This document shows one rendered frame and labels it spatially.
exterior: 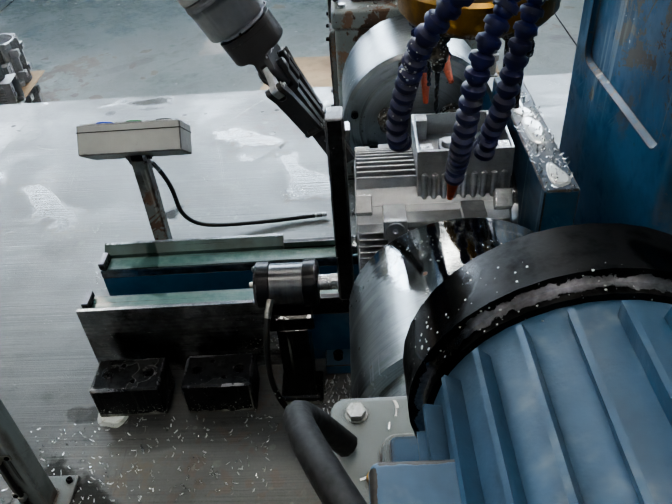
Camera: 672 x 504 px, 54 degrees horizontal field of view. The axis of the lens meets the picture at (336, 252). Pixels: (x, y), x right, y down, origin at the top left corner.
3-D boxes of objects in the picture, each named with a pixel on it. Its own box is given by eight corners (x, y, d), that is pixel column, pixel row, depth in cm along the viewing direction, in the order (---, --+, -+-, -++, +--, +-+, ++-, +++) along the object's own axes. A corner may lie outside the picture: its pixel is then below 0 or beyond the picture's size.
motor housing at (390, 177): (482, 223, 106) (492, 117, 94) (504, 305, 91) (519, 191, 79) (359, 228, 107) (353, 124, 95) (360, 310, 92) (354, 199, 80)
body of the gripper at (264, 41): (263, 19, 77) (308, 80, 82) (268, -5, 84) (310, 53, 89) (214, 53, 80) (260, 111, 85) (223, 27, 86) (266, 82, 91)
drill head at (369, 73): (461, 100, 140) (468, -21, 125) (494, 197, 112) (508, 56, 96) (344, 108, 141) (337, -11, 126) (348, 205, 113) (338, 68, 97)
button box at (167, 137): (193, 154, 113) (190, 123, 112) (181, 149, 105) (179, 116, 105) (94, 160, 113) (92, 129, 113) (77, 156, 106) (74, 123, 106)
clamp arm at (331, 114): (359, 283, 85) (348, 104, 69) (360, 299, 83) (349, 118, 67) (332, 285, 85) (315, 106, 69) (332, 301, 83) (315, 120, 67)
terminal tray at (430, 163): (495, 154, 93) (500, 108, 88) (510, 197, 85) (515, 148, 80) (410, 158, 94) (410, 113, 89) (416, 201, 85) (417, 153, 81)
